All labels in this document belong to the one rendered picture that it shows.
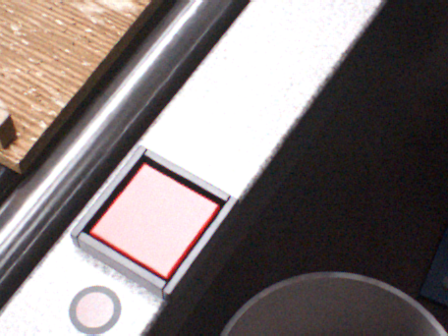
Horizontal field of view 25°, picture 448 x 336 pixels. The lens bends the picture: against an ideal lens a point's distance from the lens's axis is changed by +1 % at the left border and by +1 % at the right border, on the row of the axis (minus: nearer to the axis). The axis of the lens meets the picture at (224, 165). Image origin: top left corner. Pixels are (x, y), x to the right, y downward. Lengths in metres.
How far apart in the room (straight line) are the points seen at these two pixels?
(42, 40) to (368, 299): 0.67
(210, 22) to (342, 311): 0.65
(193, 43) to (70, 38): 0.09
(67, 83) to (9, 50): 0.05
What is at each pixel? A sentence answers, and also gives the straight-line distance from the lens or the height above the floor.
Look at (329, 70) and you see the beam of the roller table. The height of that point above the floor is 0.91.
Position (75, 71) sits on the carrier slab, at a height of 0.94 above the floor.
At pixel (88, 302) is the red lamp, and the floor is 0.92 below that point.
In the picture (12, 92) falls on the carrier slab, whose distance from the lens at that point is 0.67.
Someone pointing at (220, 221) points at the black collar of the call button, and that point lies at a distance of 0.61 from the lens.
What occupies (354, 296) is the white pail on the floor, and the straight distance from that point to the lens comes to 1.25.
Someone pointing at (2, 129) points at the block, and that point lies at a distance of 0.63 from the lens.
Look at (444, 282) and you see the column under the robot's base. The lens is 1.61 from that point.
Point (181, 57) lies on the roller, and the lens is 0.70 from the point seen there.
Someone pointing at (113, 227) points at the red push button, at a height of 0.93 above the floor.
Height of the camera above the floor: 1.47
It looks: 60 degrees down
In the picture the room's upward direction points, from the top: 3 degrees counter-clockwise
